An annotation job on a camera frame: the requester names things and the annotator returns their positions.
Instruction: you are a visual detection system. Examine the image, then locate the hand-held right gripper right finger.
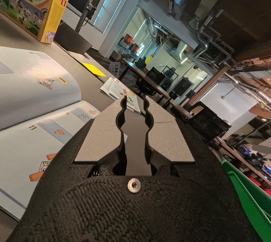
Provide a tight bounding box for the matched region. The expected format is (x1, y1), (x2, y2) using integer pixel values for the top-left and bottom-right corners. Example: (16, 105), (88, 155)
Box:
(143, 96), (195, 171)

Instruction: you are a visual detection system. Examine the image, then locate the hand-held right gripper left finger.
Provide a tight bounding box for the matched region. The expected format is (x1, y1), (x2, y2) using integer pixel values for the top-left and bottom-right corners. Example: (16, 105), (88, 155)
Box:
(74, 96), (128, 171)

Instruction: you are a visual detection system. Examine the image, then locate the green plastic bin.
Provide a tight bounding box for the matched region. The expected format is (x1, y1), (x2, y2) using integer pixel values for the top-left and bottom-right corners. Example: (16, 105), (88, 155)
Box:
(221, 157), (271, 242)

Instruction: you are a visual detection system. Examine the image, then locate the yellow lego set box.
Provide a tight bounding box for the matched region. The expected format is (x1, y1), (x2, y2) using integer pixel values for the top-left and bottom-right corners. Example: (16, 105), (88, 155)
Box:
(0, 0), (68, 44)

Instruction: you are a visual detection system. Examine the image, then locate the black equipment cart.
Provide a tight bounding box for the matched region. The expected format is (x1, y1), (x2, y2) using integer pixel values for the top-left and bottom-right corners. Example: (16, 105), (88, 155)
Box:
(187, 101), (231, 144)

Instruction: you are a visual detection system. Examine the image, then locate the small closed instruction booklet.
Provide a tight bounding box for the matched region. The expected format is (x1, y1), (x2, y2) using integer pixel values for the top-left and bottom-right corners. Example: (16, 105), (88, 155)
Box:
(100, 77), (141, 114)

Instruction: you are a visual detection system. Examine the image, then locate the long wooden workbench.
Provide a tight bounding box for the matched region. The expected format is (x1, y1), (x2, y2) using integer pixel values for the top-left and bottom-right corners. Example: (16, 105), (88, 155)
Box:
(122, 58), (193, 120)

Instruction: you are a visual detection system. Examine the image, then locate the brown wooden beam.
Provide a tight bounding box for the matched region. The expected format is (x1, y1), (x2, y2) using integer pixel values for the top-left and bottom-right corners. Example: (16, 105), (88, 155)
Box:
(187, 67), (229, 106)

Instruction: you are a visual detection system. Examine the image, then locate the yellow paper sheet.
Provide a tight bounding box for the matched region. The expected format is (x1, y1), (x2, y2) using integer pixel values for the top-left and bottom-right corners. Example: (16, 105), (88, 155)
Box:
(81, 62), (107, 77)

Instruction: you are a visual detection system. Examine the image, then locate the white printed floor sign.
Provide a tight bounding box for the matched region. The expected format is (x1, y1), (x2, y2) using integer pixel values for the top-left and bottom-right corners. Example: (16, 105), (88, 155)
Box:
(108, 62), (121, 78)

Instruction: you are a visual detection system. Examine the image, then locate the open instruction booklet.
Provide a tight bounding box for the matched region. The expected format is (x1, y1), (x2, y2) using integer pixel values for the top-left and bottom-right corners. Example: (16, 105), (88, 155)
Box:
(0, 46), (128, 221)

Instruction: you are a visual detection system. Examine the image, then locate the metal exhaust hood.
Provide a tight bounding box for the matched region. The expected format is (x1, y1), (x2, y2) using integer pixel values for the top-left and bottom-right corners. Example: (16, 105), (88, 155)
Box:
(169, 41), (192, 61)

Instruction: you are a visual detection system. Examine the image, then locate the metal storage shelf rack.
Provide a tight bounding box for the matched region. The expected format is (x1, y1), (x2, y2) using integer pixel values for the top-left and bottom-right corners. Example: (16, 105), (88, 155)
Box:
(117, 34), (140, 58)

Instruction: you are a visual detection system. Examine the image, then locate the grey ceiling pipe cluster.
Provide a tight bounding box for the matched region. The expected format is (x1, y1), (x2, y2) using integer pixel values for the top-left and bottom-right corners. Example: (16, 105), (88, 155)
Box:
(188, 9), (235, 69)

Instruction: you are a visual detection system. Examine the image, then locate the dark grey flat panel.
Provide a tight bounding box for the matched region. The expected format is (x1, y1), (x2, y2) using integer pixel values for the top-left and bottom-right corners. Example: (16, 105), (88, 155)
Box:
(54, 20), (93, 55)

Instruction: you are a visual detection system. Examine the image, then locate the black light stand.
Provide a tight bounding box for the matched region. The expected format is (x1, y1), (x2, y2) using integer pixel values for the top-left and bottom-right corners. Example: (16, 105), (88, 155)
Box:
(75, 0), (100, 33)

